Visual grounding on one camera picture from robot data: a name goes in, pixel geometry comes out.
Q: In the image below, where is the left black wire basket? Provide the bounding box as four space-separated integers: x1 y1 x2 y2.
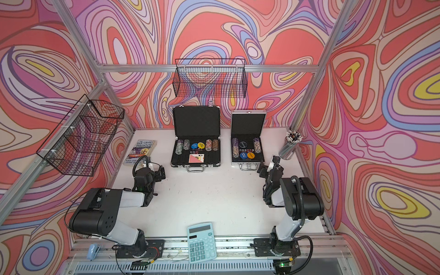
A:
36 95 125 176

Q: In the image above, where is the small blue stapler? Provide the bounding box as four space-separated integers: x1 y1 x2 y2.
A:
86 244 100 261

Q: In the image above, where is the silver poker set case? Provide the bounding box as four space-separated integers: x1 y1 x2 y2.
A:
230 110 266 171

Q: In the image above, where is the black poker set case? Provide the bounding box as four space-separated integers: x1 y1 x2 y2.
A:
171 105 221 173

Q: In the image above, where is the back black wire basket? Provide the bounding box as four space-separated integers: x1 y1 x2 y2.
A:
173 57 248 99

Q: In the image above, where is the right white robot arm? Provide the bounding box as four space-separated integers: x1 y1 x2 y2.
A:
252 156 324 257

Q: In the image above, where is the teal calculator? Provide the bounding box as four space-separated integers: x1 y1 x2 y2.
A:
187 222 217 264

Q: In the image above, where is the silver pencil cup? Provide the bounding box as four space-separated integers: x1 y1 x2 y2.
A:
278 129 303 160

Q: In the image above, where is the red white chip stack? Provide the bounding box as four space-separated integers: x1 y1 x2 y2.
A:
205 139 213 151

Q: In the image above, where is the purple tan chip stack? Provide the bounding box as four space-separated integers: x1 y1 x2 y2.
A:
231 137 239 158

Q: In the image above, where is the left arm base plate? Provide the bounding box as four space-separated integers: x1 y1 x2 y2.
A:
112 239 165 260

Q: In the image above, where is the black wire basket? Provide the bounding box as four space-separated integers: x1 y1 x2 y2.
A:
36 95 125 176
173 57 248 99

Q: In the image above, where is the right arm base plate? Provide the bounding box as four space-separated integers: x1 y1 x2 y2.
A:
250 238 301 259

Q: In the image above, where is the brown chip stack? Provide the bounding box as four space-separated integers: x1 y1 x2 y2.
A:
212 139 220 151

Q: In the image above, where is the treehouse paperback book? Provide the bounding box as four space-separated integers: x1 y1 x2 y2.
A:
123 139 157 166

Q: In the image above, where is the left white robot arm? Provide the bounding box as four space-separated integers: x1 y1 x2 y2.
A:
66 162 166 258

